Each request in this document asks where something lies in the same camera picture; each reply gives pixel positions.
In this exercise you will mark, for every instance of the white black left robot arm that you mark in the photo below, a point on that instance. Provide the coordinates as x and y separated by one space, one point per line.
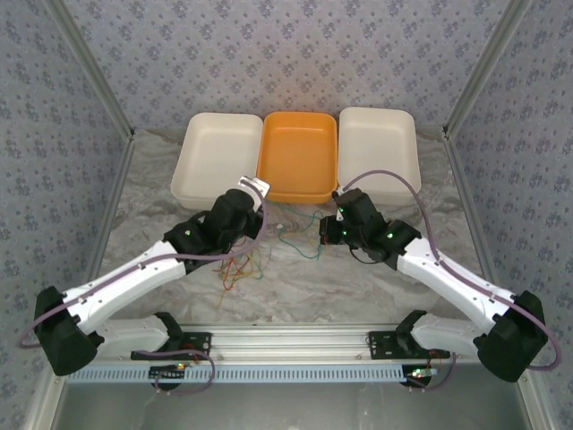
130 273

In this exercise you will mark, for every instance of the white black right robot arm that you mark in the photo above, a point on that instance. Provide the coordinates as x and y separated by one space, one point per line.
447 273

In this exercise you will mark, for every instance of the white plastic tray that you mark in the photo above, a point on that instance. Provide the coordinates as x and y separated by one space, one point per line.
215 152
380 143

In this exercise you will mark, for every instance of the orange plastic tray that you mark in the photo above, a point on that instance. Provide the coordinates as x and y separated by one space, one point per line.
295 152

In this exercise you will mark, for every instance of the small circuit board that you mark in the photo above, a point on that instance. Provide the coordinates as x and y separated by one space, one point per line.
168 372
421 374

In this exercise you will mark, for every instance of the grey metal panel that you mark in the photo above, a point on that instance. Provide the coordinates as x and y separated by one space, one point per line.
291 407

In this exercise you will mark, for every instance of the aluminium table side rail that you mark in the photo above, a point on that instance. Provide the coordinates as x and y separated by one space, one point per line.
113 197
465 197

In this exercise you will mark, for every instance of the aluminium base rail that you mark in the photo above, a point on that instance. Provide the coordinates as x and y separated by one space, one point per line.
291 340

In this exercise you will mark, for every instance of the aluminium frame post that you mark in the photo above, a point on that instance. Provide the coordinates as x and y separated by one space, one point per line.
95 67
482 67

